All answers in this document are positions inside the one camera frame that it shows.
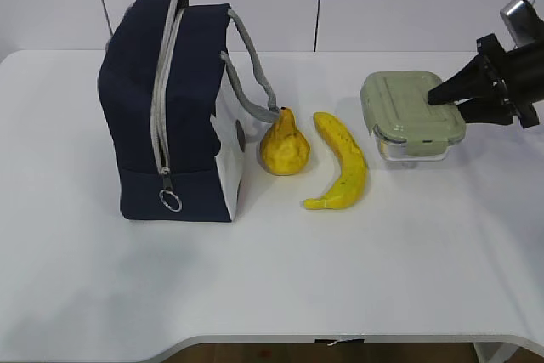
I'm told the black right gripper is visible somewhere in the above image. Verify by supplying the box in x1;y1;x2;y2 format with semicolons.
428;34;543;128

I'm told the green lid glass container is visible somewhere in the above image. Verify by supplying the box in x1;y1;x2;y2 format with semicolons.
360;71;467;162

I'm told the yellow banana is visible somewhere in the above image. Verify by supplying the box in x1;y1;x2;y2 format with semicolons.
303;111;368;210

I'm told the yellow pear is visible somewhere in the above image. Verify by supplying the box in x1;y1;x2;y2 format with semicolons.
259;107;311;176

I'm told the navy blue lunch bag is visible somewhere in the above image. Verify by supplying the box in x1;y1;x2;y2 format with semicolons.
97;0;281;224

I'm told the white table leg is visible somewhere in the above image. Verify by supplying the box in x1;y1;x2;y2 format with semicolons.
473;343;519;363

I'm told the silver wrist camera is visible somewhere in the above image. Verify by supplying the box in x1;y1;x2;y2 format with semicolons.
500;0;543;48

